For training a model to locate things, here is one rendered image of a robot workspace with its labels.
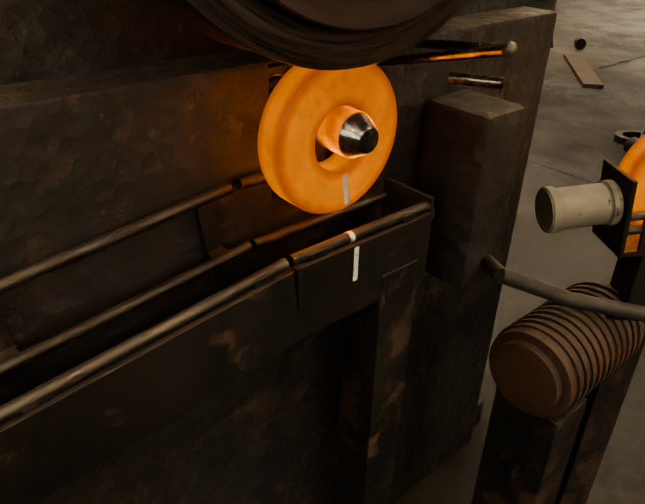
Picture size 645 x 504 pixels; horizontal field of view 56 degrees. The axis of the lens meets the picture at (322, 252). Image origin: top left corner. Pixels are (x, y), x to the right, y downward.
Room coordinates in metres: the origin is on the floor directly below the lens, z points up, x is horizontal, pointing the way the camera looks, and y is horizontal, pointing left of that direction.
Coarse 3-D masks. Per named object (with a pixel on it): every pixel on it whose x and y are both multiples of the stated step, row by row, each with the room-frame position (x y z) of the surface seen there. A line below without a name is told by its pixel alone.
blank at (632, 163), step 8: (640, 144) 0.72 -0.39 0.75; (632, 152) 0.72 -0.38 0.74; (640, 152) 0.71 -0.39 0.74; (624, 160) 0.72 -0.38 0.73; (632, 160) 0.71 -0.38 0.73; (640, 160) 0.70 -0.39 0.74; (624, 168) 0.71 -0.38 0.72; (632, 168) 0.70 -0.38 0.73; (640, 168) 0.70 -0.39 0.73; (632, 176) 0.70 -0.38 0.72; (640, 176) 0.70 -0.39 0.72; (640, 184) 0.70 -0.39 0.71; (640, 192) 0.70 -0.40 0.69; (640, 200) 0.70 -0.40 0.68; (640, 208) 0.70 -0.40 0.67; (632, 224) 0.70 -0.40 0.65
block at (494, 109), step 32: (448, 96) 0.73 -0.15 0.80; (480, 96) 0.74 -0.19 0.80; (448, 128) 0.70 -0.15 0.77; (480, 128) 0.67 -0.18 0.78; (512, 128) 0.69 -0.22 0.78; (448, 160) 0.70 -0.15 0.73; (480, 160) 0.66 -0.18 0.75; (512, 160) 0.70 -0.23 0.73; (448, 192) 0.69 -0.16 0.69; (480, 192) 0.66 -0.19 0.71; (448, 224) 0.69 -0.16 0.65; (480, 224) 0.67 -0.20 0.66; (448, 256) 0.68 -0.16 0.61; (480, 256) 0.68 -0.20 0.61
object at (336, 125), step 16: (336, 112) 0.54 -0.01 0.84; (352, 112) 0.54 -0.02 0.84; (320, 128) 0.54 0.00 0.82; (336, 128) 0.53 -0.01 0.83; (352, 128) 0.52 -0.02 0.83; (368, 128) 0.52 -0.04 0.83; (320, 144) 0.55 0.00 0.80; (336, 144) 0.53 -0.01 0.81; (352, 144) 0.52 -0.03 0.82; (368, 144) 0.52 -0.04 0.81
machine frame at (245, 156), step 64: (0, 0) 0.49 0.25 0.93; (64, 0) 0.53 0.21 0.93; (128, 0) 0.56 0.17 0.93; (512, 0) 0.94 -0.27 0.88; (0, 64) 0.49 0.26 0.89; (64, 64) 0.52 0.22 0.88; (128, 64) 0.56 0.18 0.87; (192, 64) 0.57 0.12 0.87; (256, 64) 0.58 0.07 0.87; (448, 64) 0.77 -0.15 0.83; (512, 64) 0.86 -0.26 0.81; (0, 128) 0.43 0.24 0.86; (64, 128) 0.46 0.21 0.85; (128, 128) 0.49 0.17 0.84; (192, 128) 0.53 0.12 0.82; (256, 128) 0.58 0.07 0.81; (0, 192) 0.42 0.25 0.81; (64, 192) 0.45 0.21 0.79; (128, 192) 0.49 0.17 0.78; (192, 192) 0.53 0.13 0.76; (256, 192) 0.58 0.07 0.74; (512, 192) 0.90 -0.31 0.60; (0, 256) 0.41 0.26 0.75; (128, 256) 0.48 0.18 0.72; (192, 256) 0.52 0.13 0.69; (256, 256) 0.58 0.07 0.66; (64, 320) 0.44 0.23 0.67; (128, 320) 0.48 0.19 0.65; (448, 320) 0.82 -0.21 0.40; (0, 384) 0.40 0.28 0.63; (256, 384) 0.57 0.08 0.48; (320, 384) 0.64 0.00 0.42; (448, 384) 0.84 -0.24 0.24; (128, 448) 0.46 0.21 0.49; (192, 448) 0.51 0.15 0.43; (256, 448) 0.57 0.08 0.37; (320, 448) 0.64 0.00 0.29; (448, 448) 0.87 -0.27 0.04
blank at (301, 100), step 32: (288, 96) 0.52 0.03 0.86; (320, 96) 0.53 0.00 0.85; (352, 96) 0.56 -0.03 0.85; (384, 96) 0.59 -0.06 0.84; (288, 128) 0.51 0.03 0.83; (384, 128) 0.59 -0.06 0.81; (288, 160) 0.51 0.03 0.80; (352, 160) 0.57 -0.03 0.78; (384, 160) 0.59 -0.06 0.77; (288, 192) 0.51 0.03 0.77; (320, 192) 0.54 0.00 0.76; (352, 192) 0.56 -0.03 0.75
